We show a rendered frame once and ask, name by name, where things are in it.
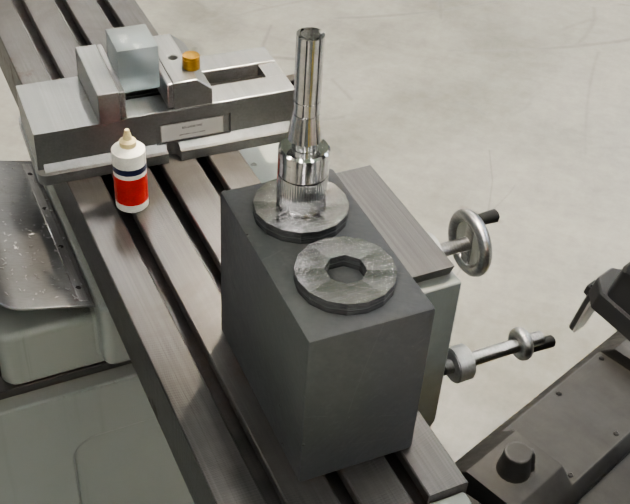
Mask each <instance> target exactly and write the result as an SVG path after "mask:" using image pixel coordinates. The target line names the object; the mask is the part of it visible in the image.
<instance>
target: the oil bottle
mask: <svg viewBox="0 0 630 504"><path fill-rule="evenodd" d="M111 155H112V168H113V180H114V191H115V200H116V206H117V208H118V209H119V210H121V211H123V212H127V213H136V212H140V211H142V210H144V209H145V208H146V207H147V206H148V204H149V199H148V180H147V164H146V150H145V145H144V144H143V143H141V142H140V141H137V140H136V138H135V137H133V136H131V133H130V130H129V129H128V128H126V129H124V134H123V137H121V138H120V139H119V141H118V142H116V143H115V144H114V145H113V146H112V147H111Z"/></svg>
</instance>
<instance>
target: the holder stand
mask: <svg viewBox="0 0 630 504"><path fill-rule="evenodd" d="M276 192H277V178H276V179H273V180H270V181H268V182H264V183H259V184H255V185H250V186H245V187H240V188H236V189H231V190H226V191H223V192H221V329H222V331H223V333H224V335H225V337H226V339H227V341H228V343H229V345H230V347H231V349H232V351H233V353H234V355H235V357H236V359H237V361H238V363H239V365H240V367H241V369H242V371H243V372H244V374H245V376H246V378H247V380H248V382H249V384H250V386H251V388H252V390H253V392H254V394H255V396H256V398H257V400H258V402H259V404H260V406H261V408H262V410H263V412H264V414H265V416H266V418H267V420H268V422H269V424H270V426H271V428H272V430H273V432H274V434H275V435H276V437H277V439H278V441H279V443H280V445H281V447H282V449H283V451H284V453H285V455H286V457H287V459H288V461H289V463H290V465H291V467H292V469H293V471H294V473H295V475H296V477H297V479H298V480H299V481H306V480H309V479H312V478H315V477H318V476H321V475H324V474H328V473H331V472H334V471H337V470H340V469H343V468H346V467H350V466H353V465H356V464H359V463H362V462H365V461H368V460H372V459H375V458H378V457H381V456H384V455H387V454H391V453H394V452H397V451H400V450H403V449H406V448H409V447H410V446H411V445H412V439H413V434H414V428H415V422H416V416H417V411H418V405H419V399H420V394H421V388H422V382H423V377H424V371H425V365H426V359H427V354H428V348H429V342H430V337H431V331H432V325H433V320H434V314H435V308H434V306H433V305H432V303H431V302H430V301H429V299H428V298H427V296H426V295H425V294H424V292H423V291H422V290H421V288H420V287H419V286H418V284H417V283H416V282H415V280H414V279H413V277H412V276H411V275H410V273H409V272H408V271H407V269H406V268H405V267H404V265H403V264H402V263H401V261H400V260H399V258H398V257H397V256H396V254H395V253H394V252H393V250H392V249H391V248H390V246H389V245H388V244H387V242H386V241H385V239H384V238H383V237H382V235H381V234H380V233H379V231H378V230H377V229H376V227H375V226H374V225H373V223H372V222H371V220H370V219H369V218H368V216H367V215H366V214H365V212H364V211H363V210H362V208H361V207H360V206H359V204H358V203H357V201H356V200H355V199H354V197H353V196H352V195H351V193H350V192H349V191H348V189H347V188H346V187H345V185H344V184H343V183H342V181H341V180H340V178H339V177H338V176H337V174H336V173H335V172H334V170H333V169H329V176H328V189H327V202H326V207H325V209H324V210H323V211H322V212H321V213H320V214H318V215H316V216H313V217H308V218H297V217H292V216H289V215H287V214H285V213H283V212H282V211H281V210H280V209H279V208H278V206H277V204H276Z"/></svg>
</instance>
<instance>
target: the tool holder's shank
mask: <svg viewBox="0 0 630 504"><path fill-rule="evenodd" d="M324 47H325V32H322V33H321V29H318V28H314V27H305V28H301V29H299V30H298V31H297V32H296V49H295V71H294V92H293V111H292V116H291V120H290V125H289V129H288V134H287V138H288V140H289V141H290V142H291V143H292V147H293V149H294V150H296V151H298V152H301V153H309V152H312V151H314V150H316V148H317V144H319V143H320V142H321V141H322V139H323V134H322V125H321V116H320V108H321V92H322V77H323V62H324Z"/></svg>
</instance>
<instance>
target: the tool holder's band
mask: <svg viewBox="0 0 630 504"><path fill-rule="evenodd" d="M330 150H331V149H330V145H329V143H328V142H327V141H326V140H325V139H322V141H321V142H320V143H319V144H317V148H316V150H314V151H312V152H309V153H301V152H298V151H296V150H294V149H293V147H292V143H291V142H290V141H289V140H288V138H287V136H286V137H285V138H283V139H282V140H281V141H280V142H279V145H278V157H279V159H280V161H281V162H282V163H283V164H285V165H286V166H288V167H290V168H293V169H297V170H314V169H318V168H320V167H322V166H324V165H325V164H327V163H328V161H329V159H330Z"/></svg>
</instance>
